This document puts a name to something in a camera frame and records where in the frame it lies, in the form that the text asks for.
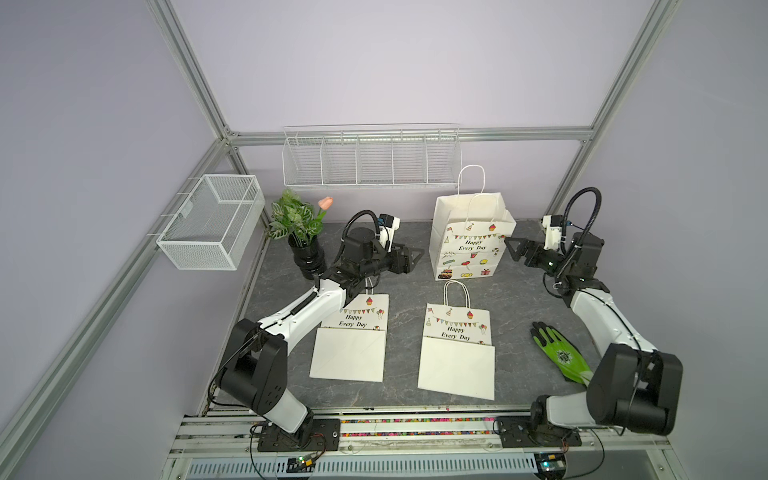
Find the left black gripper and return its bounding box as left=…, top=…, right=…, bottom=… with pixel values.
left=361, top=241, right=424, bottom=278

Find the white party paper bag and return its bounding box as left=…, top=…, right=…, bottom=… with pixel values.
left=418, top=280, right=495, bottom=401

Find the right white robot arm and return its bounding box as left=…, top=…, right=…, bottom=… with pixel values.
left=505, top=231, right=683, bottom=435

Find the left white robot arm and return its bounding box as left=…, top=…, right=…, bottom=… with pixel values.
left=212, top=226, right=425, bottom=443

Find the pink artificial tulip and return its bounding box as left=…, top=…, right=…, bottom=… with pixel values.
left=318, top=196, right=333, bottom=210

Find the green black work glove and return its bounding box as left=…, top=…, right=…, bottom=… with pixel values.
left=530, top=322, right=593, bottom=386

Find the green artificial plant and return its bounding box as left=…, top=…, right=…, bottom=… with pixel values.
left=268, top=188, right=326, bottom=247

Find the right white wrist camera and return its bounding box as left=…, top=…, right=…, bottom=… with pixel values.
left=541, top=215, right=564, bottom=252

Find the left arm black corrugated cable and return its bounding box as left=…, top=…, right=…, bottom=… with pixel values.
left=338, top=209, right=382, bottom=259

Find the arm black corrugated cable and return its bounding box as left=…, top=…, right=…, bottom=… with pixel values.
left=560, top=186, right=603, bottom=259
left=338, top=209, right=382, bottom=259

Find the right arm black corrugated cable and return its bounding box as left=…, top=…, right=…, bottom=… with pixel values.
left=560, top=186, right=603, bottom=259

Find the white wire wall shelf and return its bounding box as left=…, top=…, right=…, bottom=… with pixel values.
left=282, top=126, right=463, bottom=188

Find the white wire mesh basket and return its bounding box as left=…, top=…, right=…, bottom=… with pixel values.
left=156, top=174, right=265, bottom=271

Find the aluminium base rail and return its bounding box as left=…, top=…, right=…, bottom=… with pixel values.
left=161, top=406, right=688, bottom=479

